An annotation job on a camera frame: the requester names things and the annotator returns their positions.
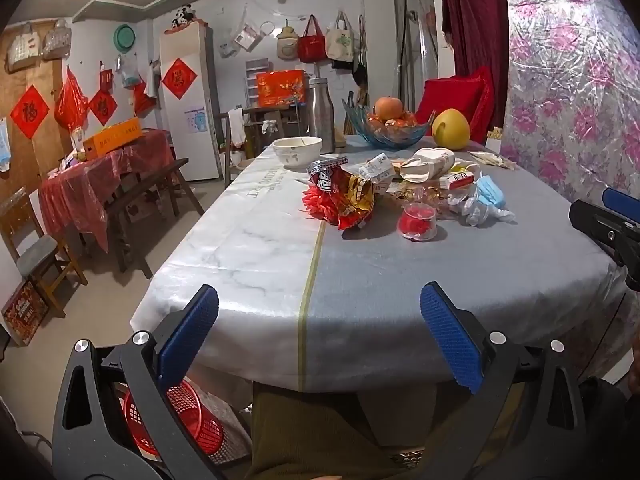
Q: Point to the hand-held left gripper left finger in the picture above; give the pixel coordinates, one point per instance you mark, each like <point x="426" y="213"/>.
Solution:
<point x="192" y="332"/>

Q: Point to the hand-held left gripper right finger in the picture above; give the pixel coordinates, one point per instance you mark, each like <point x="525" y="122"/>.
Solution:
<point x="450" y="340"/>

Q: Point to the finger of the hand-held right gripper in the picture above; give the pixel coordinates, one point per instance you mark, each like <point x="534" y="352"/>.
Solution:
<point x="605" y="232"/>
<point x="622" y="198"/>

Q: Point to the red plastic basket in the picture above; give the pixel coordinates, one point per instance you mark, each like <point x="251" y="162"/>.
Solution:
<point x="192" y="415"/>

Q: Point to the blue face mask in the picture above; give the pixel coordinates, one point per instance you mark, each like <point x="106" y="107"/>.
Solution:
<point x="490" y="192"/>

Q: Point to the clear cup with red filling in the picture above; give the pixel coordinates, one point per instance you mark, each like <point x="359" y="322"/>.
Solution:
<point x="417" y="222"/>

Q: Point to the grey white marble tablecloth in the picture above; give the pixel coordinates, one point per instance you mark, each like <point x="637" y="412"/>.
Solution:
<point x="350" y="270"/>

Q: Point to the clear plastic wrapper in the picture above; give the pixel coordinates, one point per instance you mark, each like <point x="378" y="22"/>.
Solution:
<point x="475" y="215"/>

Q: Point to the pack of bamboo sticks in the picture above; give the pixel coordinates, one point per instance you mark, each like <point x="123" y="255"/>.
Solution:
<point x="492" y="160"/>

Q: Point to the olive green cloth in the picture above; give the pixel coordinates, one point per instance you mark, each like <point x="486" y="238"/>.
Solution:
<point x="310" y="435"/>

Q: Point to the red white cigarette box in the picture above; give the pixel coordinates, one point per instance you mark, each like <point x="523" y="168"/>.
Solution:
<point x="457" y="180"/>

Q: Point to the dark wooden bench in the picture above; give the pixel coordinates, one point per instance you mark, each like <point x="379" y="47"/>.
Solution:
<point x="150" y="180"/>

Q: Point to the red printed carton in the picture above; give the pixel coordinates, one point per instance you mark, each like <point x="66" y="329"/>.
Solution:
<point x="25" y="312"/>

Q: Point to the wooden chair with grey cushion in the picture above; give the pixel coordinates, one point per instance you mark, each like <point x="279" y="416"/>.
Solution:
<point x="37" y="255"/>

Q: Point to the red snack bag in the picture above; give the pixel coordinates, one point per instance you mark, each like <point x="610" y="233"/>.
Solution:
<point x="350" y="195"/>

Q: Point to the red plastic table cover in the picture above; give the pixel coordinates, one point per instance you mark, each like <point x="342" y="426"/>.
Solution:
<point x="100" y="180"/>

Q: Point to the red flower ornament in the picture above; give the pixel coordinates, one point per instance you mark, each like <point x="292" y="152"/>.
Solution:
<point x="318" y="205"/>

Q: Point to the yellow pomelo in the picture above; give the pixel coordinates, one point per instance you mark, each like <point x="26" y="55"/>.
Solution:
<point x="450" y="130"/>

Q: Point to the white snack wrapper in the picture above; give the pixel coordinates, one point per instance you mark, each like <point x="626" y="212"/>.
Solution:
<point x="380" y="165"/>

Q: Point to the white refrigerator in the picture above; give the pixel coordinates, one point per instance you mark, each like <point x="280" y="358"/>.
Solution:
<point x="192" y="135"/>

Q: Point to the red cushion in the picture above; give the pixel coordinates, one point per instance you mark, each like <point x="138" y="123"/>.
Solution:
<point x="450" y="95"/>

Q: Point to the white ceramic bowl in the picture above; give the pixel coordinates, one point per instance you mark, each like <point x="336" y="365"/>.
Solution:
<point x="295" y="154"/>

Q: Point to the white towel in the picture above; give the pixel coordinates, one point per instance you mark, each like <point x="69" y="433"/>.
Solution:
<point x="236" y="127"/>

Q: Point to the orange cardboard box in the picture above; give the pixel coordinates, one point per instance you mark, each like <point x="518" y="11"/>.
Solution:
<point x="112" y="137"/>

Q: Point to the glass fruit bowl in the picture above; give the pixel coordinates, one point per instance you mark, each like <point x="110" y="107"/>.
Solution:
<point x="390" y="135"/>

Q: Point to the large orange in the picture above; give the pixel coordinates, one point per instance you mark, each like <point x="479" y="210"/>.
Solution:
<point x="388" y="109"/>

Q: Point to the dark red curtain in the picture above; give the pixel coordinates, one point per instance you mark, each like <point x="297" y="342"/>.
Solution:
<point x="475" y="10"/>

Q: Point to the red diamond paper poster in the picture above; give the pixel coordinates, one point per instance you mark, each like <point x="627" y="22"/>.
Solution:
<point x="30" y="111"/>
<point x="179" y="79"/>
<point x="102" y="107"/>

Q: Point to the steel thermos flask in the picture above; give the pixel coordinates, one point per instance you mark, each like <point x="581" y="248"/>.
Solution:
<point x="322" y="120"/>

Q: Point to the red orange gift box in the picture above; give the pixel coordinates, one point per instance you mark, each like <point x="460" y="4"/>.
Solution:
<point x="280" y="89"/>

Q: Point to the red plastic bag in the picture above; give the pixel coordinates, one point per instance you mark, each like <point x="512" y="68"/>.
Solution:
<point x="70" y="100"/>

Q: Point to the blue white mask pack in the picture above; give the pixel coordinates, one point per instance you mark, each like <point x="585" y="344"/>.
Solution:
<point x="4" y="145"/>

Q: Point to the red tote bag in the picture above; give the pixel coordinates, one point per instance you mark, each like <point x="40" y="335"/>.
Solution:
<point x="311" y="45"/>

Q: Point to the panda plush toy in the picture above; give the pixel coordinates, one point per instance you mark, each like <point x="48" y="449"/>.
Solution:
<point x="182" y="17"/>

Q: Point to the floral plastic wall sheet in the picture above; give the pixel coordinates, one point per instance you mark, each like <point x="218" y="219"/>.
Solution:
<point x="565" y="60"/>

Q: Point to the green wall basin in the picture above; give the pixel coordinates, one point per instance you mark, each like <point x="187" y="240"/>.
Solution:
<point x="124" y="37"/>

